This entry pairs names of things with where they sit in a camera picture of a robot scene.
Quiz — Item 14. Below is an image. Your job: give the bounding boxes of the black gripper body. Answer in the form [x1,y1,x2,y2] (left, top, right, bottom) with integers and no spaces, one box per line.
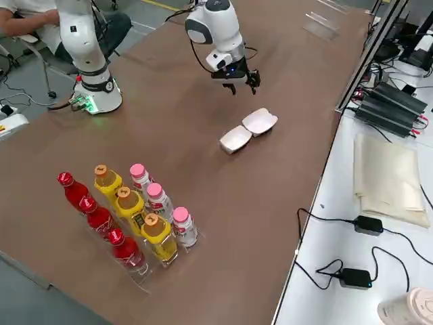
[211,59,250,86]

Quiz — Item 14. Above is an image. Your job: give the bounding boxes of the white paper box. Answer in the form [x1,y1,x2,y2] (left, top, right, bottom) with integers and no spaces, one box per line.
[242,107,279,138]
[219,125,253,156]

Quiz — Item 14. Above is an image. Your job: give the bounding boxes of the clear acrylic stepped holder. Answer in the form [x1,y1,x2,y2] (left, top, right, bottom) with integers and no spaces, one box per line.
[302,0,352,44]

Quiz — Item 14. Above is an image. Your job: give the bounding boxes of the white bottle pink cap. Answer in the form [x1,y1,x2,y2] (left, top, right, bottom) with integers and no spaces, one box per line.
[171,206,199,250]
[145,182,175,219]
[129,163,154,194]

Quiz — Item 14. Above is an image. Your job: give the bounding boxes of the black finned power supply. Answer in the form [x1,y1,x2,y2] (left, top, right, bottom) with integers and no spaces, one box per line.
[368,80,429,116]
[354,96,420,139]

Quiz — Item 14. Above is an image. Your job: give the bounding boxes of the black electronic device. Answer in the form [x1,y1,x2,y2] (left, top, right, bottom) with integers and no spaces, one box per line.
[374,16,404,62]

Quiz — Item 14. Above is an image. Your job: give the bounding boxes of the yellow bottle orange cap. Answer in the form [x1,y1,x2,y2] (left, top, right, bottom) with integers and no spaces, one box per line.
[139,213,179,267]
[93,164,124,200]
[114,186,147,236]

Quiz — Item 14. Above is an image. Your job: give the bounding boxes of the beige folded cloth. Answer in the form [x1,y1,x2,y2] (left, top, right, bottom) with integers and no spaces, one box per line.
[353,132,431,228]

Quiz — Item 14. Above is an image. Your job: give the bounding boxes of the black monitor stand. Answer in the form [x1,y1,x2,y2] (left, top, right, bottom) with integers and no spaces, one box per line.
[398,13,433,72]

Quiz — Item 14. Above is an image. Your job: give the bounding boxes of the red black clip leads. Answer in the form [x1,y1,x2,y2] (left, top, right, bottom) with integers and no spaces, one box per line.
[409,114,431,137]

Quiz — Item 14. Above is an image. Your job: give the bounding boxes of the black power adapter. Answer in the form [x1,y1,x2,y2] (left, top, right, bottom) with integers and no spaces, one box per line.
[339,267,373,290]
[354,215,384,236]

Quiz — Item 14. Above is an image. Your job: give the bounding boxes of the red cola bottle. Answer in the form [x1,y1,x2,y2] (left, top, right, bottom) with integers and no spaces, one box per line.
[78,197,118,242]
[56,171,93,217]
[106,228,150,276]

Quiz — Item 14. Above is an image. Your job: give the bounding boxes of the grey office chair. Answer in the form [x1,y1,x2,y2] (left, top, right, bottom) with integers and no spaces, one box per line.
[0,30,58,100]

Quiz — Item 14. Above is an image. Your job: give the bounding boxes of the person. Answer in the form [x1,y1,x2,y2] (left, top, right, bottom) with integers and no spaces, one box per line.
[0,0,133,74]

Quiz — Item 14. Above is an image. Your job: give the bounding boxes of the clear acrylic bottle rack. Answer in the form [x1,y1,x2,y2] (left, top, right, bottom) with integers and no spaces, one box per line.
[69,189,208,295]

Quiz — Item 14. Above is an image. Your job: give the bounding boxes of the white control box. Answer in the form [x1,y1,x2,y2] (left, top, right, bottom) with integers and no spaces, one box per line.
[0,113,30,142]

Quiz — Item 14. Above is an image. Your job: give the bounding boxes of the beige ribbed cup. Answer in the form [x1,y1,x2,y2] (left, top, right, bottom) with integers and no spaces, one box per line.
[377,287,433,325]

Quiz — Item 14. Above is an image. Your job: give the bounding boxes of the aluminium frame post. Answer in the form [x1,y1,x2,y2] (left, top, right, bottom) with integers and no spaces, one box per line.
[334,0,410,113]

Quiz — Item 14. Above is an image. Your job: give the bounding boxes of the tangled black cables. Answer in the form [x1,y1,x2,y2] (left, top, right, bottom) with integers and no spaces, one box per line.
[367,57,412,91]

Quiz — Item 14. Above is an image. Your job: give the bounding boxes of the black adapter cable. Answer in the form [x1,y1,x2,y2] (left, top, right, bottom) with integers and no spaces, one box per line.
[370,246,412,294]
[293,259,344,290]
[382,228,433,265]
[296,207,357,255]

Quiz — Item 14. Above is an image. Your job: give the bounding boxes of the black base cable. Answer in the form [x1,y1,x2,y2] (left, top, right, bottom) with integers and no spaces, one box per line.
[46,98,84,111]

